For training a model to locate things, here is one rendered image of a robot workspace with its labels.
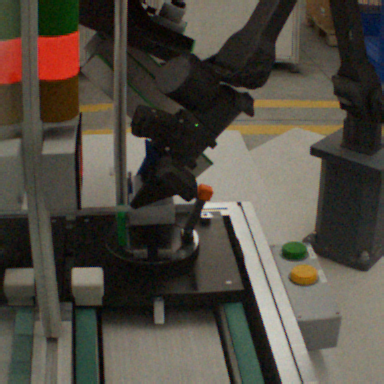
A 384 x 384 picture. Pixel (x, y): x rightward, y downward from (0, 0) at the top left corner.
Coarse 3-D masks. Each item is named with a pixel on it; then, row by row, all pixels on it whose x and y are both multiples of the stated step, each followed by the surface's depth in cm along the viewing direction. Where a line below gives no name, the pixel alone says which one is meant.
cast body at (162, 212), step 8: (136, 176) 110; (144, 176) 108; (136, 184) 108; (136, 192) 107; (160, 200) 108; (168, 200) 110; (120, 208) 110; (128, 208) 110; (144, 208) 109; (152, 208) 109; (160, 208) 109; (168, 208) 109; (128, 216) 111; (136, 216) 109; (144, 216) 109; (152, 216) 109; (160, 216) 109; (168, 216) 110; (136, 224) 110; (144, 224) 110
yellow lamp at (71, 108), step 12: (48, 84) 79; (60, 84) 79; (72, 84) 80; (48, 96) 80; (60, 96) 80; (72, 96) 81; (48, 108) 80; (60, 108) 80; (72, 108) 81; (48, 120) 81; (60, 120) 81
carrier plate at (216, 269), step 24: (96, 216) 124; (216, 216) 124; (96, 240) 117; (216, 240) 117; (96, 264) 110; (192, 264) 111; (216, 264) 111; (120, 288) 105; (144, 288) 105; (168, 288) 105; (192, 288) 105; (216, 288) 105; (240, 288) 105
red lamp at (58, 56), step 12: (60, 36) 77; (72, 36) 78; (48, 48) 77; (60, 48) 77; (72, 48) 78; (48, 60) 78; (60, 60) 78; (72, 60) 79; (48, 72) 78; (60, 72) 79; (72, 72) 80
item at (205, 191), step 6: (204, 186) 111; (198, 192) 110; (204, 192) 110; (210, 192) 110; (198, 198) 111; (204, 198) 110; (210, 198) 111; (198, 204) 111; (204, 204) 111; (192, 210) 112; (198, 210) 111; (192, 216) 112; (198, 216) 112; (186, 222) 113; (192, 222) 112; (186, 228) 113; (192, 228) 113
